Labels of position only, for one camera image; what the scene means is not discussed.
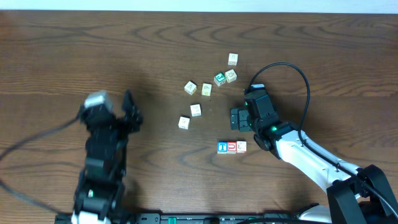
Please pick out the wooden block beside green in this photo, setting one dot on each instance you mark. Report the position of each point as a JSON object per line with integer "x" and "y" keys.
{"x": 230, "y": 76}

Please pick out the yellow tinted wooden block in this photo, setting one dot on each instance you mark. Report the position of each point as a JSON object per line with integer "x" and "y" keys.
{"x": 206, "y": 89}

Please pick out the wooden block left upper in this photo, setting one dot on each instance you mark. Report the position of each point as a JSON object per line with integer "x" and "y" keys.
{"x": 190, "y": 88}

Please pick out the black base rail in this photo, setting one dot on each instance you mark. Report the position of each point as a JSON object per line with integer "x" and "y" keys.
{"x": 156, "y": 218}

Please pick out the wooden block lower left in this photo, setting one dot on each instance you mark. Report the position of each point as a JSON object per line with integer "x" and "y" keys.
{"x": 184, "y": 122}

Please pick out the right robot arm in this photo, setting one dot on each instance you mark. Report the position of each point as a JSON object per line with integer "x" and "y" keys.
{"x": 355, "y": 194}

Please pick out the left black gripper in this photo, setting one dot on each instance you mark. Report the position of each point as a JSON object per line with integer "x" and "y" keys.
{"x": 129, "y": 122}

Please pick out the green letter J block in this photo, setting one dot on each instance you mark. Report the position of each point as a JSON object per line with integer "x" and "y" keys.
{"x": 219, "y": 79}

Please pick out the red letter U block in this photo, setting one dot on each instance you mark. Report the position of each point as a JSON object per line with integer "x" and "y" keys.
{"x": 231, "y": 147}

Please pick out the blue letter T block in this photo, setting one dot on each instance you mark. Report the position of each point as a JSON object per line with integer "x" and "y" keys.
{"x": 222, "y": 147}

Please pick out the plain wooden block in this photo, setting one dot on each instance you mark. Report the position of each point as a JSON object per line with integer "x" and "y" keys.
{"x": 241, "y": 146}
{"x": 232, "y": 59}

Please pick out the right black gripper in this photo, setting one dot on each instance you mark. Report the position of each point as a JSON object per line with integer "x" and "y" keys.
{"x": 244, "y": 114}

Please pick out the wooden block centre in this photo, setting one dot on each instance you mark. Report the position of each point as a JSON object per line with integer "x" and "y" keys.
{"x": 195, "y": 110}

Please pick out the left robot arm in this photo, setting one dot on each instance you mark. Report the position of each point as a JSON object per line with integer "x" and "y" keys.
{"x": 100, "y": 187}

